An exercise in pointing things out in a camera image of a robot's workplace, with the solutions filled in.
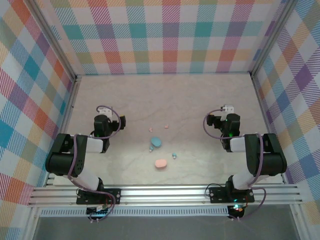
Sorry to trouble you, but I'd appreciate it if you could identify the aluminium table side rail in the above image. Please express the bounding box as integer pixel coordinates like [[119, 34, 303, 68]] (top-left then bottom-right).
[[44, 74, 83, 187], [250, 72, 289, 185]]

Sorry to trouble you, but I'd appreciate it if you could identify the slotted white cable duct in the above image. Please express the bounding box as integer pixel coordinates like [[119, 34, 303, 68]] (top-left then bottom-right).
[[39, 207, 231, 218]]

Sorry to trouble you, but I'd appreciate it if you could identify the aluminium frame strut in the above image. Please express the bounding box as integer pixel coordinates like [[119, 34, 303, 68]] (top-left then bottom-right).
[[23, 206, 42, 240], [289, 203, 310, 240]]

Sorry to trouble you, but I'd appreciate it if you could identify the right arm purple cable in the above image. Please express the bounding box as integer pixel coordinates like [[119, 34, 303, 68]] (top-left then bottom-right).
[[202, 107, 268, 222]]

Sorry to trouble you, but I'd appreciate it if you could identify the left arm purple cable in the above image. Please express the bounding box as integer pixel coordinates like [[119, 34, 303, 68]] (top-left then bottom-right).
[[67, 105, 123, 222]]

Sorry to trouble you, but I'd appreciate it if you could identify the pink earbud charging case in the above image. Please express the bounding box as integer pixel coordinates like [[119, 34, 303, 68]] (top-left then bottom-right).
[[154, 158, 168, 172]]

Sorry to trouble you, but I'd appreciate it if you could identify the blue earbud charging case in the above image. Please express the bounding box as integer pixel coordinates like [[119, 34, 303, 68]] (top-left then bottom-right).
[[150, 136, 163, 149]]

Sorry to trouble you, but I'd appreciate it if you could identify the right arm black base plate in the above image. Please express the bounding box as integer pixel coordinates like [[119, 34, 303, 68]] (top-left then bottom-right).
[[208, 186, 255, 204]]

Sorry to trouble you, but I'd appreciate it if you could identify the aluminium frame corner post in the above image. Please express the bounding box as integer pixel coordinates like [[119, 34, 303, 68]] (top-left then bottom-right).
[[24, 0, 83, 82], [249, 0, 301, 77]]

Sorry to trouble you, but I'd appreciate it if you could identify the aluminium mounting rail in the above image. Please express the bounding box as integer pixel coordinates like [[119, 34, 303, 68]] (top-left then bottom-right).
[[27, 183, 305, 207]]

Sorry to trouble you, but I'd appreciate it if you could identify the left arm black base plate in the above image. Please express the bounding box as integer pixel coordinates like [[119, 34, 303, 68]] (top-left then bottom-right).
[[76, 187, 122, 205]]

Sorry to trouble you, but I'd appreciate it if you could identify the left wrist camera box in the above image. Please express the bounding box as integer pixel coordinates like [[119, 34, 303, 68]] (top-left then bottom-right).
[[98, 106, 114, 117]]

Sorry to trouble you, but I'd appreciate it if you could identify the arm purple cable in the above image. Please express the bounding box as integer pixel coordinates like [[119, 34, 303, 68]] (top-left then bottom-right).
[[67, 105, 123, 222], [202, 107, 268, 222]]

